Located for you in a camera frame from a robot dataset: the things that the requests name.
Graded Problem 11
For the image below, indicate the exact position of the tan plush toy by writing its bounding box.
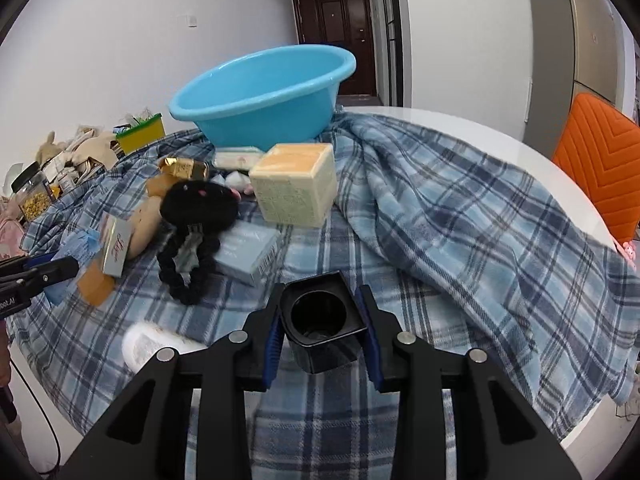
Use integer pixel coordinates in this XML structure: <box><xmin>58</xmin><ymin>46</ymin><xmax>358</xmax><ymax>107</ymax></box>
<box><xmin>127</xmin><ymin>195</ymin><xmax>163</xmax><ymax>261</ymax></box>

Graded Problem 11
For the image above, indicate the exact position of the blue plastic basin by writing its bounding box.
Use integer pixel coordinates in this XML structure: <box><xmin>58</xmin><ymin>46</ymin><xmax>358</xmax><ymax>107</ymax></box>
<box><xmin>168</xmin><ymin>44</ymin><xmax>357</xmax><ymax>152</ymax></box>

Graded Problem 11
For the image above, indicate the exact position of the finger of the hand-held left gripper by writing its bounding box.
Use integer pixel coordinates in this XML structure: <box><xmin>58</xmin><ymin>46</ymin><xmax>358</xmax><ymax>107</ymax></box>
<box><xmin>0</xmin><ymin>255</ymin><xmax>81</xmax><ymax>291</ymax></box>

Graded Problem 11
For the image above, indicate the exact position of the black cable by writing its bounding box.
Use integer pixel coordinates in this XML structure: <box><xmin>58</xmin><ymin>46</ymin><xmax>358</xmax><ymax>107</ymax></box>
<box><xmin>7</xmin><ymin>355</ymin><xmax>61</xmax><ymax>471</ymax></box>

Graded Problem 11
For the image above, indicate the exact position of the white pink flat box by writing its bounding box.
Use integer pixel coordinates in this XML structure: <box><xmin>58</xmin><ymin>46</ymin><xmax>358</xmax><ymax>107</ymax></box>
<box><xmin>214</xmin><ymin>146</ymin><xmax>266</xmax><ymax>170</ymax></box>

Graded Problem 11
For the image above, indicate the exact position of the glass sliding door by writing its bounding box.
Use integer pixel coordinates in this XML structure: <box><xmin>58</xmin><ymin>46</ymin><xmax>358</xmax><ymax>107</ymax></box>
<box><xmin>378</xmin><ymin>0</ymin><xmax>405</xmax><ymax>107</ymax></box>

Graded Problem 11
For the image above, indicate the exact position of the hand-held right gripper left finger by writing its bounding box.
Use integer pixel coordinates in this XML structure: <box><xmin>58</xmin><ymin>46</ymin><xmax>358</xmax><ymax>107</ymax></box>
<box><xmin>59</xmin><ymin>284</ymin><xmax>286</xmax><ymax>480</ymax></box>

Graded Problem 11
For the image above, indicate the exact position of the glass jar black lid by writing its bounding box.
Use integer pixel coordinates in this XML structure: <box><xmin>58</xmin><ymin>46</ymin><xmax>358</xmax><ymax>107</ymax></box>
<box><xmin>10</xmin><ymin>161</ymin><xmax>56</xmax><ymax>221</ymax></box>

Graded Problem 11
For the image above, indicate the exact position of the white gold slim box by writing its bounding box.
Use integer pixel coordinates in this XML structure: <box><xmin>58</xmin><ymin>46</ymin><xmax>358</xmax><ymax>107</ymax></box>
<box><xmin>99</xmin><ymin>212</ymin><xmax>133</xmax><ymax>278</ymax></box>

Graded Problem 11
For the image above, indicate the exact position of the white pink small packet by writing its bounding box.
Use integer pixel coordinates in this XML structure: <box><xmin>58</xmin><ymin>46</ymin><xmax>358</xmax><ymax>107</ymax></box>
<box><xmin>226</xmin><ymin>170</ymin><xmax>256</xmax><ymax>196</ymax></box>

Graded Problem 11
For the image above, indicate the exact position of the blue plaid cloth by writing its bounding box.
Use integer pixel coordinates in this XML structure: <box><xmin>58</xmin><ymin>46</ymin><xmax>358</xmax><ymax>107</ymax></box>
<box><xmin>10</xmin><ymin>110</ymin><xmax>640</xmax><ymax>480</ymax></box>

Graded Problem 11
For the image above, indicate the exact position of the white round object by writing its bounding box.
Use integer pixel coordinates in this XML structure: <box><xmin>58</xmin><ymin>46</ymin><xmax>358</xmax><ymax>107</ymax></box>
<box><xmin>122</xmin><ymin>322</ymin><xmax>208</xmax><ymax>375</ymax></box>

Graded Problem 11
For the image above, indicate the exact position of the orange quilted cushion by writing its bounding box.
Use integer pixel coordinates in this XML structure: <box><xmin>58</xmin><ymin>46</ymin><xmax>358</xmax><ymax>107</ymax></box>
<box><xmin>551</xmin><ymin>92</ymin><xmax>640</xmax><ymax>246</ymax></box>

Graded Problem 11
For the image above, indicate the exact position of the black plush toy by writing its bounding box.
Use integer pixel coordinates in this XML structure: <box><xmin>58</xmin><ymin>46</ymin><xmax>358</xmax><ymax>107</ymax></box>
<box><xmin>156</xmin><ymin>180</ymin><xmax>240</xmax><ymax>306</ymax></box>

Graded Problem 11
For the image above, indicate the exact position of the dark brown door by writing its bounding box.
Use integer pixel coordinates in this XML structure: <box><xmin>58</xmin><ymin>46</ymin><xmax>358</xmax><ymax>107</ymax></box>
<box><xmin>291</xmin><ymin>0</ymin><xmax>378</xmax><ymax>98</ymax></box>

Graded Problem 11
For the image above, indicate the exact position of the small orange box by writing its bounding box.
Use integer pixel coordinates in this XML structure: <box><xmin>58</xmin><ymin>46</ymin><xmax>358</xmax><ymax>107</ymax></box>
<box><xmin>77</xmin><ymin>260</ymin><xmax>117</xmax><ymax>307</ymax></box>
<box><xmin>146</xmin><ymin>175</ymin><xmax>173</xmax><ymax>198</ymax></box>

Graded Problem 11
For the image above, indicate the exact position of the pink plush bag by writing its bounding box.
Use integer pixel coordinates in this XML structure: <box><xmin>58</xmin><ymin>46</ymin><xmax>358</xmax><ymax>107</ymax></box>
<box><xmin>0</xmin><ymin>197</ymin><xmax>26</xmax><ymax>261</ymax></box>

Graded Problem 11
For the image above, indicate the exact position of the gold foil packet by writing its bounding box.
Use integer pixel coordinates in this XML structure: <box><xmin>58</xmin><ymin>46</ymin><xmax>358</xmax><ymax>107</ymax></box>
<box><xmin>159</xmin><ymin>156</ymin><xmax>211</xmax><ymax>181</ymax></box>

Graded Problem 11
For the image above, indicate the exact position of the black square cup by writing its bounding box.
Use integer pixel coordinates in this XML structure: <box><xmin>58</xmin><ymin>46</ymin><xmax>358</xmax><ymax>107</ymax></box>
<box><xmin>278</xmin><ymin>270</ymin><xmax>368</xmax><ymax>375</ymax></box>

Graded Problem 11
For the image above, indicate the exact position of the light blue box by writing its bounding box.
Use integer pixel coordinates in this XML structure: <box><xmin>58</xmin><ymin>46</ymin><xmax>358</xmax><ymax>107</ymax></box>
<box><xmin>212</xmin><ymin>220</ymin><xmax>282</xmax><ymax>286</ymax></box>

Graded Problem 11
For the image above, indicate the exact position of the small pink toy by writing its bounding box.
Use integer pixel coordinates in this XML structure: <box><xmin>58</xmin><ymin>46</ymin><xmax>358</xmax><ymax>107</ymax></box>
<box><xmin>617</xmin><ymin>240</ymin><xmax>640</xmax><ymax>267</ymax></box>

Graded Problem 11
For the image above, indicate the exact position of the light blue wipes packet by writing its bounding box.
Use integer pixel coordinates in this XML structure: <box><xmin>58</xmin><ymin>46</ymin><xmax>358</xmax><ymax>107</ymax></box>
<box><xmin>47</xmin><ymin>227</ymin><xmax>103</xmax><ymax>306</ymax></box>

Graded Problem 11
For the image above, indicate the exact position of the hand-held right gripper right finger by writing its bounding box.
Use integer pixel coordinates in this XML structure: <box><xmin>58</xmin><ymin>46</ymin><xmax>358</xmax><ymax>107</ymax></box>
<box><xmin>354</xmin><ymin>284</ymin><xmax>583</xmax><ymax>480</ymax></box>

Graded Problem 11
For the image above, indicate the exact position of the grey refrigerator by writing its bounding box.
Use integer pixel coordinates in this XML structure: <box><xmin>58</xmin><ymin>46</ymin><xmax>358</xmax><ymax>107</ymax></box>
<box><xmin>526</xmin><ymin>0</ymin><xmax>638</xmax><ymax>148</ymax></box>

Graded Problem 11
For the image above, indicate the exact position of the yellow basket green rim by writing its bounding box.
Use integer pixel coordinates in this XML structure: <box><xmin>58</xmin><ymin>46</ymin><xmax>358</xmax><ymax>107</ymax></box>
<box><xmin>116</xmin><ymin>112</ymin><xmax>166</xmax><ymax>156</ymax></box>

